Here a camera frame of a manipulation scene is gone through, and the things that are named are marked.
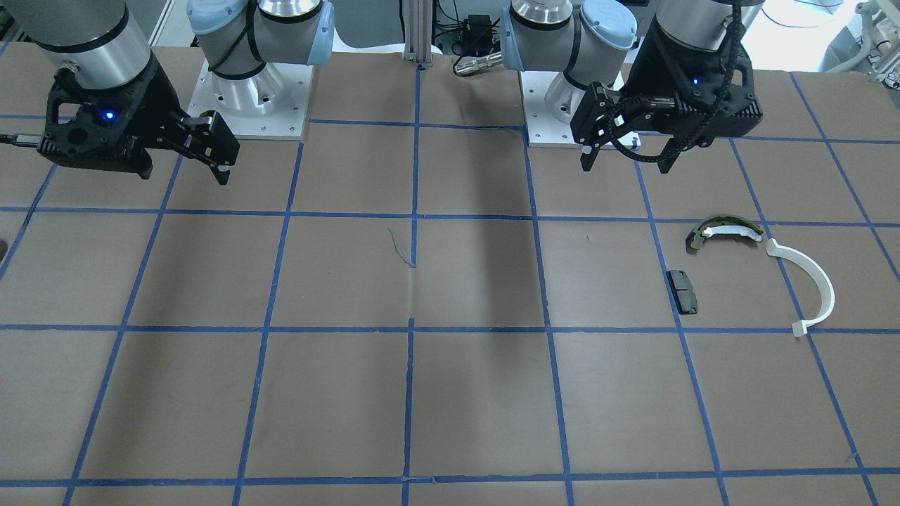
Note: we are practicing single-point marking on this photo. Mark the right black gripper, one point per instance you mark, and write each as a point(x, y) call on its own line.
point(156, 100)

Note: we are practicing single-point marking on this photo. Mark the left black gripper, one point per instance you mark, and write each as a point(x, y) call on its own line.
point(654, 77)

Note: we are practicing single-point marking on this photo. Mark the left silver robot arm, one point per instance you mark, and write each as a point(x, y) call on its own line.
point(596, 41)

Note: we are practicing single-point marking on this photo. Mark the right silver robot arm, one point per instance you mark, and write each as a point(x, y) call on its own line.
point(102, 43)

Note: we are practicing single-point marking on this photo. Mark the olive brake shoe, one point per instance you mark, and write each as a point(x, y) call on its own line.
point(723, 224)

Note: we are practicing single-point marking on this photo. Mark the dark grey brake pad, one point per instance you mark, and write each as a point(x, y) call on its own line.
point(683, 292)

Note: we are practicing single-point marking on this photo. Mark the aluminium frame post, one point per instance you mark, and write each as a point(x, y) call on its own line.
point(418, 31)

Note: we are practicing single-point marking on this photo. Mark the white curved plastic bracket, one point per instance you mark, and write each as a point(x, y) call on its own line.
point(819, 277)

